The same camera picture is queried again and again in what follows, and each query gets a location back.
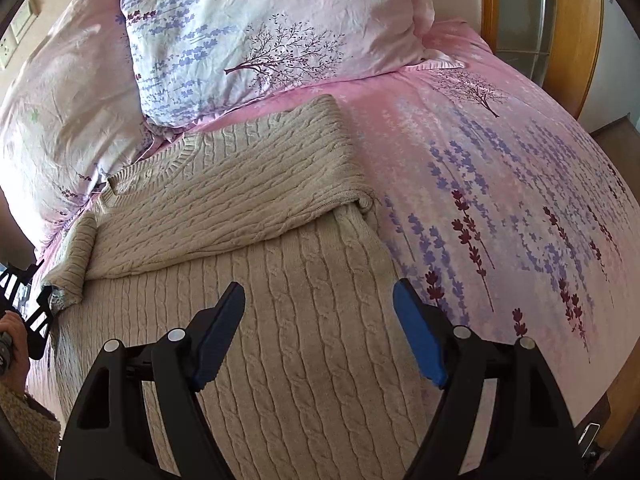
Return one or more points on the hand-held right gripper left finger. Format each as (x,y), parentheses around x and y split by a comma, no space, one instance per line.
(220,330)

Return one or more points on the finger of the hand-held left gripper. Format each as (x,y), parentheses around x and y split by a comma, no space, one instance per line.
(22,272)
(41,322)

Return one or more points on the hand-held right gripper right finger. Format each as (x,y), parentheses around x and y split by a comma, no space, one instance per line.
(417,330)

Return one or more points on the person's left forearm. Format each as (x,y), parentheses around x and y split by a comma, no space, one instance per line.
(27,430)

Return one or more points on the person's left hand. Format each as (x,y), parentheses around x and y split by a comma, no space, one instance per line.
(17,335)

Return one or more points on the pink floral bed sheet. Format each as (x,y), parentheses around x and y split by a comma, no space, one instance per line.
(500,185)

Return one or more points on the pink floral pillow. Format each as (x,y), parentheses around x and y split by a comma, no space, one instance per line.
(65,110)

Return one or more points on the small silver black device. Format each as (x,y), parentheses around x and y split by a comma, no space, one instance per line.
(590,432)

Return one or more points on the floral pillow with tree print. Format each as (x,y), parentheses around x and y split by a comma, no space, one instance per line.
(280,25)

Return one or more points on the wooden headboard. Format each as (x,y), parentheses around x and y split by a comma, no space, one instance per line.
(570,20)

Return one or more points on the beige wall switch panel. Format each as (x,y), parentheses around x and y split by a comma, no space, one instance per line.
(21,24)

